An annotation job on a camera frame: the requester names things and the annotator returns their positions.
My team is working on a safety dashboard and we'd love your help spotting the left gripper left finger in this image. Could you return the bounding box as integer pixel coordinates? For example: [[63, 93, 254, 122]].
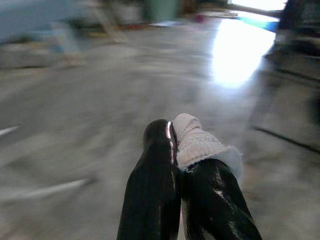
[[116, 118, 182, 240]]

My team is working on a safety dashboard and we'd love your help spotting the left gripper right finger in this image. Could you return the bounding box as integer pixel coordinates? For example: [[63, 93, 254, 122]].
[[171, 112, 263, 240]]

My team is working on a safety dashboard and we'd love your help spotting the beige white high chair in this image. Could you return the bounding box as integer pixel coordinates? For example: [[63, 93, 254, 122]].
[[93, 0, 130, 45]]

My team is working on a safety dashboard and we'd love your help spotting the light blue plastic container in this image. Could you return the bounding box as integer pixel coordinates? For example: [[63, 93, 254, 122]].
[[48, 21, 82, 54]]

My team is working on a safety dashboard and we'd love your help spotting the green plastic bin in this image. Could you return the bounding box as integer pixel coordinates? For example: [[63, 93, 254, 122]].
[[143, 0, 187, 24]]

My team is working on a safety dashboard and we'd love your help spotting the blue floor mat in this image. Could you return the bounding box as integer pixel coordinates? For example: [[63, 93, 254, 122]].
[[236, 14, 280, 33]]

